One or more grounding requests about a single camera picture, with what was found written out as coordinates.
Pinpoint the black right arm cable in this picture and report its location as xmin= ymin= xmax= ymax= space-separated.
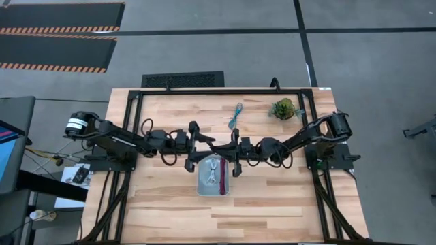
xmin=247 ymin=142 xmax=294 ymax=169

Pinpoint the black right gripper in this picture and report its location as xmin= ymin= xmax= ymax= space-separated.
xmin=209 ymin=128 xmax=243 ymax=178

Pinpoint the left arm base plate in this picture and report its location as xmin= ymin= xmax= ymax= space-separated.
xmin=89 ymin=146 xmax=138 ymax=172

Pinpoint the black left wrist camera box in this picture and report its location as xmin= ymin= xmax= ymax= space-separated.
xmin=174 ymin=131 xmax=189 ymax=151

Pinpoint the grey desk with monitor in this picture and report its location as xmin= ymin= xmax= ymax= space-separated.
xmin=0 ymin=95 xmax=37 ymax=195

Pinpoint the black aluminium table frame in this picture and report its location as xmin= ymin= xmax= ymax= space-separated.
xmin=76 ymin=88 xmax=369 ymax=245

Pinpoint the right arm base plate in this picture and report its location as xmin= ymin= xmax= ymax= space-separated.
xmin=305 ymin=142 xmax=362 ymax=171

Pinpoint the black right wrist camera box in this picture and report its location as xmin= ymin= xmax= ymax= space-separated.
xmin=240 ymin=136 xmax=253 ymax=154

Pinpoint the blue braided USB-C cable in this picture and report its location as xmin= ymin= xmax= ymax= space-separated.
xmin=228 ymin=102 xmax=244 ymax=131

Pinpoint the black hazard-striped floor mat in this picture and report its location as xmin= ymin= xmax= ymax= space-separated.
xmin=0 ymin=2 xmax=126 ymax=35
xmin=0 ymin=33 xmax=119 ymax=74

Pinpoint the white USB-C cable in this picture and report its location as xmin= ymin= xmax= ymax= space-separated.
xmin=206 ymin=158 xmax=219 ymax=185

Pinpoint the black handheld controller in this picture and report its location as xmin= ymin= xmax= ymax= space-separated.
xmin=72 ymin=165 xmax=91 ymax=185

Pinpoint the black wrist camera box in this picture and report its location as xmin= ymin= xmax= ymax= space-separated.
xmin=240 ymin=136 xmax=253 ymax=154
xmin=174 ymin=131 xmax=189 ymax=151

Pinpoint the potted succulent plant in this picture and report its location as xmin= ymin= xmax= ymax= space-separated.
xmin=268 ymin=97 xmax=304 ymax=121

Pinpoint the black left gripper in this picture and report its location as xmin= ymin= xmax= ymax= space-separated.
xmin=184 ymin=120 xmax=223 ymax=173

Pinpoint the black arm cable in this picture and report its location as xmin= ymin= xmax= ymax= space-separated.
xmin=247 ymin=142 xmax=294 ymax=169
xmin=140 ymin=118 xmax=178 ymax=167

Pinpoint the magenta USB-C cable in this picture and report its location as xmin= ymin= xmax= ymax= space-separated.
xmin=219 ymin=157 xmax=228 ymax=196

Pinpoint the black floor vent grate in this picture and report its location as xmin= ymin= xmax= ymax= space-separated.
xmin=141 ymin=70 xmax=225 ymax=88

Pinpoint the white paper sheet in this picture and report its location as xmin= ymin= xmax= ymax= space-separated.
xmin=54 ymin=163 xmax=91 ymax=209

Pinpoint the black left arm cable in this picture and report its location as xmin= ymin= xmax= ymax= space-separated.
xmin=140 ymin=118 xmax=178 ymax=167

